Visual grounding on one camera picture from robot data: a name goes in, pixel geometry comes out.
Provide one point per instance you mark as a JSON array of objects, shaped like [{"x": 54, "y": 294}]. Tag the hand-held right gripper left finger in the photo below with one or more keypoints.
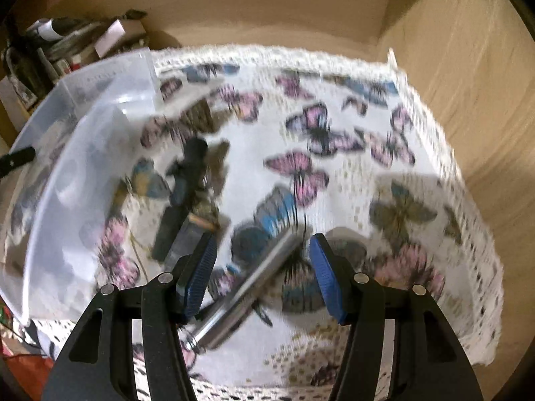
[{"x": 202, "y": 273}]

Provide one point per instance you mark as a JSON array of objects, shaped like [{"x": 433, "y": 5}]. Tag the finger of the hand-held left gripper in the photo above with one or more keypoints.
[{"x": 16, "y": 161}]

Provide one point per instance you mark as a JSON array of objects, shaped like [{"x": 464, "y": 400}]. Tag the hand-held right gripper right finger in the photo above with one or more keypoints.
[{"x": 330, "y": 280}]

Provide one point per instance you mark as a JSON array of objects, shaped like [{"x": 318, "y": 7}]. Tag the silver metal pen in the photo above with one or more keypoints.
[{"x": 246, "y": 288}]

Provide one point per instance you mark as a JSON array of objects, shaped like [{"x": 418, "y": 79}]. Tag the black stick-shaped item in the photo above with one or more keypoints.
[{"x": 169, "y": 232}]

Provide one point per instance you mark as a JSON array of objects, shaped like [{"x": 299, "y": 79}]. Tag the black plastic clip tool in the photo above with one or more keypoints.
[{"x": 190, "y": 163}]

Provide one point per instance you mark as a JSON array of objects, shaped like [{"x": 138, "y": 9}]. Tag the clear plastic storage container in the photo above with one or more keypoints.
[{"x": 104, "y": 92}]

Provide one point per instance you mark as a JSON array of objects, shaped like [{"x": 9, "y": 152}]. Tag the stack of papers and booklets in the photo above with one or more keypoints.
[{"x": 79, "y": 48}]

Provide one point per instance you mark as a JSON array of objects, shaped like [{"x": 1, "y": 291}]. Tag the dark wine bottle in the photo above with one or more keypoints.
[{"x": 50, "y": 29}]

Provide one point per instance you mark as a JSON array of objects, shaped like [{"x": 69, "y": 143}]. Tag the butterfly print lace tablecloth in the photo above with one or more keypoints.
[{"x": 259, "y": 142}]

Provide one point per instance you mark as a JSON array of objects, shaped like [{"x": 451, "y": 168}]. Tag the pale pink note card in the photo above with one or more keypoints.
[{"x": 113, "y": 37}]

